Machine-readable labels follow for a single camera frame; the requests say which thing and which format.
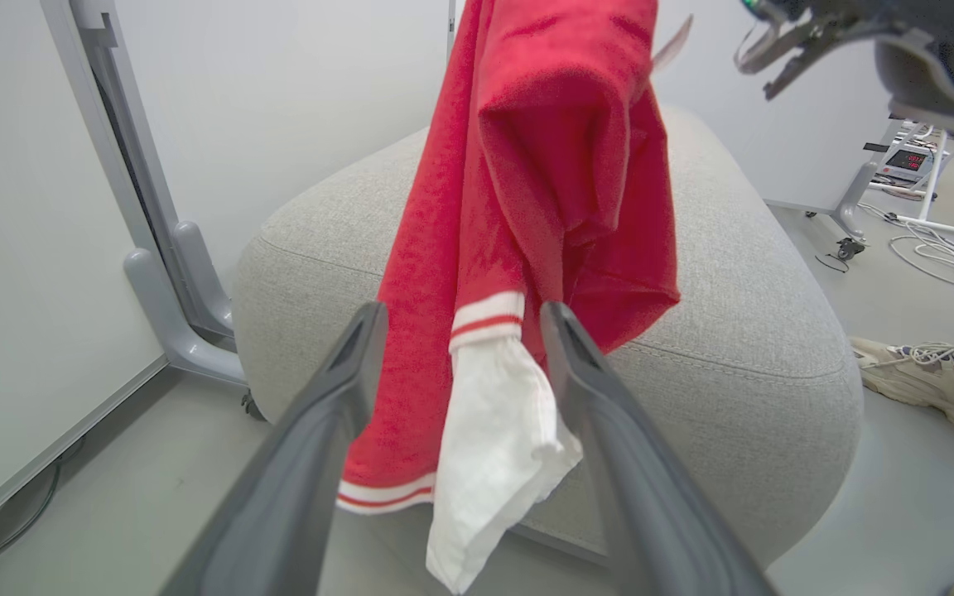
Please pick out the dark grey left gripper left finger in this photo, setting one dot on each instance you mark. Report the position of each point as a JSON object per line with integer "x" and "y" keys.
{"x": 295, "y": 488}

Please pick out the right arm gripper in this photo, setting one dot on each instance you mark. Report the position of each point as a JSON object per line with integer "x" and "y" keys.
{"x": 825, "y": 16}

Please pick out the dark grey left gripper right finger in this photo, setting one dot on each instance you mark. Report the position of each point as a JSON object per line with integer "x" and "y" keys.
{"x": 651, "y": 505}

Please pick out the red garment with white trim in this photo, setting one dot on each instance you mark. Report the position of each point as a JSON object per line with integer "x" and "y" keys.
{"x": 527, "y": 165}

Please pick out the device with red display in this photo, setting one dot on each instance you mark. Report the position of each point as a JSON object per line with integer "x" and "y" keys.
{"x": 908, "y": 160}

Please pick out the grey fabric ottoman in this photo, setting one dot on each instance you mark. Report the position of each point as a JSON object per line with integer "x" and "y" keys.
{"x": 734, "y": 290}

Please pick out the beige sneaker with orange patch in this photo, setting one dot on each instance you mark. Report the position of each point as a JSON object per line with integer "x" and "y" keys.
{"x": 924, "y": 385}

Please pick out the white partition panel grey frame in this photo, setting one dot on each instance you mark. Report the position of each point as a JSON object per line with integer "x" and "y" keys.
{"x": 295, "y": 91}
{"x": 792, "y": 141}
{"x": 13, "y": 248}

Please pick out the white metal rack frame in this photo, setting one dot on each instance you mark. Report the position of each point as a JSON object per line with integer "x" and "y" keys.
{"x": 953, "y": 228}

